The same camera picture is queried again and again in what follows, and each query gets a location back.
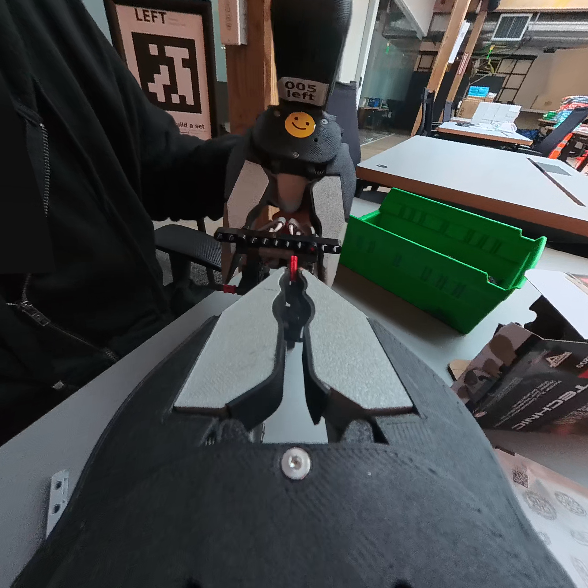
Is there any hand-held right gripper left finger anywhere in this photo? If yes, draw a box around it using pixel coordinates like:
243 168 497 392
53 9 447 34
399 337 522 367
174 267 286 431

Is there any air conditioner unit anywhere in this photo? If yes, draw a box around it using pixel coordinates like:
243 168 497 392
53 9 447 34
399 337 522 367
492 14 533 42

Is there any grey table wooden edge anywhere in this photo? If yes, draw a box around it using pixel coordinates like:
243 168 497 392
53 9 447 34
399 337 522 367
356 134 588 237

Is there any black grey lego model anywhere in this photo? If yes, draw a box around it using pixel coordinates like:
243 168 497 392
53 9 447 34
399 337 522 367
213 216 343 299

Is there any black high-back chair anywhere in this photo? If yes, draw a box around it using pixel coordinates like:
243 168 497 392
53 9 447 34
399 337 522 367
325 80 360 154

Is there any green plastic bin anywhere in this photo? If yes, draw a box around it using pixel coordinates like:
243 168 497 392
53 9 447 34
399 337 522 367
340 187 547 335

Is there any framed marker sign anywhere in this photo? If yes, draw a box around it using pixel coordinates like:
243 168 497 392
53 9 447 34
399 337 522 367
103 0 219 141

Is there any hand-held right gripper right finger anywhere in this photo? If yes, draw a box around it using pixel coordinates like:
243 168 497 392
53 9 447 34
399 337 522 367
300 269 415 425

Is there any table with white boxes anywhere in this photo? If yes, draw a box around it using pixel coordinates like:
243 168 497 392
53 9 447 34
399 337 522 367
436 102 534 147

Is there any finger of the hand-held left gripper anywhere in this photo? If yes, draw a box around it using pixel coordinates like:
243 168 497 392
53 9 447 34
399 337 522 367
223 160 271 282
311 176 346 285

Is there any black lego set box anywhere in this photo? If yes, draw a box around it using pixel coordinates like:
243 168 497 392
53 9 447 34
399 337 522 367
452 269 588 432

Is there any small black red lego piece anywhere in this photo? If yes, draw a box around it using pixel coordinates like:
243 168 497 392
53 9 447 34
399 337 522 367
282 255 306 350

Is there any slanted wooden beam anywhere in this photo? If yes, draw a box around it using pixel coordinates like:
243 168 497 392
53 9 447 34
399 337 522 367
411 0 488 136

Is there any person's left forearm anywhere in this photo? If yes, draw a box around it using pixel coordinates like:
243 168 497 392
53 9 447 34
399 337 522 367
154 131 253 222

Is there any black mesh office chair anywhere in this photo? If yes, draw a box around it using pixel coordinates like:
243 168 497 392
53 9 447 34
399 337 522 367
154 224 230 288

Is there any metal air duct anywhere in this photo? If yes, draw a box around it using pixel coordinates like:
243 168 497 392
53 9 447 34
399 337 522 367
528 21 588 47

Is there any grey metal bracket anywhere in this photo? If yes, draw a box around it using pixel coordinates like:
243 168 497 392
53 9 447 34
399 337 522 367
46 469 70 538

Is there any wooden pillar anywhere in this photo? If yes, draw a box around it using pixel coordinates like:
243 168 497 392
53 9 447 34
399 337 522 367
225 0 276 136

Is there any printed paper bag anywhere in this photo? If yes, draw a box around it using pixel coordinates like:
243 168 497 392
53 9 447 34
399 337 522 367
494 448 588 588

